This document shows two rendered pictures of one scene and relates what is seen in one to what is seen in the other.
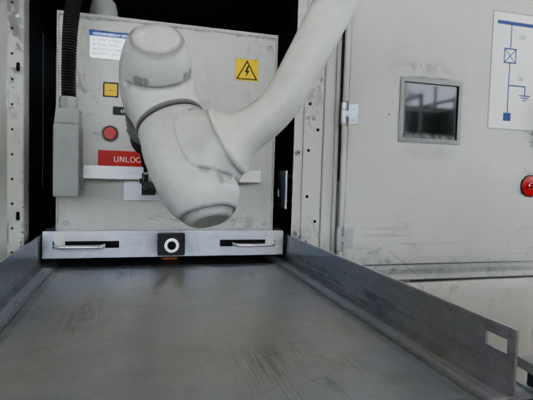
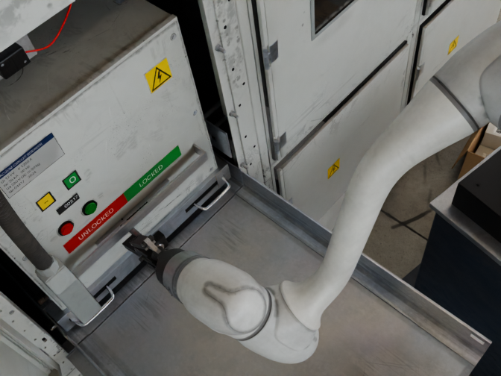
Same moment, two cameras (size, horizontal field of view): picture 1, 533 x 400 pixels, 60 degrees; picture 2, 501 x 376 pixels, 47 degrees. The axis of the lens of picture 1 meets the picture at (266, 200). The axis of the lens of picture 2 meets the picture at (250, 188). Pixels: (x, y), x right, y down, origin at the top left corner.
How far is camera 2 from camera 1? 1.08 m
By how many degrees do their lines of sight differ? 55
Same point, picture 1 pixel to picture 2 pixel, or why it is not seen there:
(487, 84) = not seen: outside the picture
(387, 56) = not seen: outside the picture
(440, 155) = (344, 21)
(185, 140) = (291, 343)
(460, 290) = (358, 99)
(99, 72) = (27, 199)
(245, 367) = not seen: outside the picture
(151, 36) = (247, 318)
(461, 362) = (451, 331)
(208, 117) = (300, 322)
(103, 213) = (91, 271)
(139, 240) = (128, 262)
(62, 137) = (70, 296)
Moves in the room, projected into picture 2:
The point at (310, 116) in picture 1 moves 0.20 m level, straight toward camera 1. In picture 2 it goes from (235, 78) to (280, 142)
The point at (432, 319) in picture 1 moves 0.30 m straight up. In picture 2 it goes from (431, 309) to (458, 241)
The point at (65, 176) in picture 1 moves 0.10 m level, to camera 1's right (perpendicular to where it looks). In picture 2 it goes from (86, 309) to (132, 282)
